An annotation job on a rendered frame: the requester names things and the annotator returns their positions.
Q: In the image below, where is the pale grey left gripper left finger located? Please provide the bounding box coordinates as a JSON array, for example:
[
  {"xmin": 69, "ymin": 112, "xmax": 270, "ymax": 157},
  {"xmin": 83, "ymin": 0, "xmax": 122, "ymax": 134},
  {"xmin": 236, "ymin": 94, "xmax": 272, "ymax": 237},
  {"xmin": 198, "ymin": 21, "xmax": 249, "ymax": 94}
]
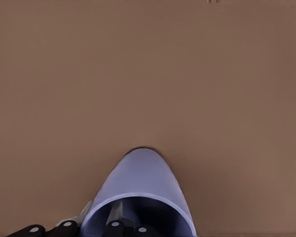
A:
[{"xmin": 5, "ymin": 200, "xmax": 93, "ymax": 237}]

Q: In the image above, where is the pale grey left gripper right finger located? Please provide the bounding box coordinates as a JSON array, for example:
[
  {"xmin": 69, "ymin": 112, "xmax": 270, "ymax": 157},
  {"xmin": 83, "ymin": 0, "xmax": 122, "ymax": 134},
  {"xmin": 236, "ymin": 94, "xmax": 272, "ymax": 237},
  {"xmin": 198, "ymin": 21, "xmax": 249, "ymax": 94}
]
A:
[{"xmin": 104, "ymin": 200, "xmax": 161, "ymax": 237}]

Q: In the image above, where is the purple cup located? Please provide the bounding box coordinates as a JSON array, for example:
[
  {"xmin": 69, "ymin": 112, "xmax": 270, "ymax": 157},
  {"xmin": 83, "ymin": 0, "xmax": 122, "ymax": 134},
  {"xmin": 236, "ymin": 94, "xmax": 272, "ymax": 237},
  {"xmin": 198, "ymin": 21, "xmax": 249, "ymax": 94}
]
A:
[{"xmin": 79, "ymin": 147, "xmax": 197, "ymax": 237}]

